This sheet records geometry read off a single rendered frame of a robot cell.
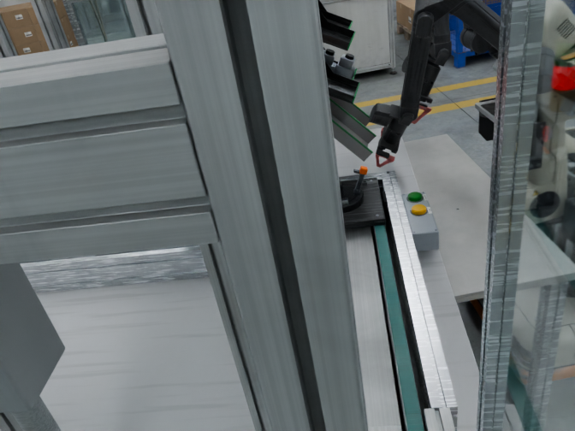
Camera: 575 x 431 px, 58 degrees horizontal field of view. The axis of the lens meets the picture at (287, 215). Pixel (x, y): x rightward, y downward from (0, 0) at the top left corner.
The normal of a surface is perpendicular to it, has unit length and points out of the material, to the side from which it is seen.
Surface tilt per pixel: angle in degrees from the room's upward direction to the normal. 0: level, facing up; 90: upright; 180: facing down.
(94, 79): 90
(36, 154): 90
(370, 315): 0
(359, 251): 0
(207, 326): 0
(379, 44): 90
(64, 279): 90
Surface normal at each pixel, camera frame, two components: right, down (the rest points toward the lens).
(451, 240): -0.15, -0.84
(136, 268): -0.05, 0.54
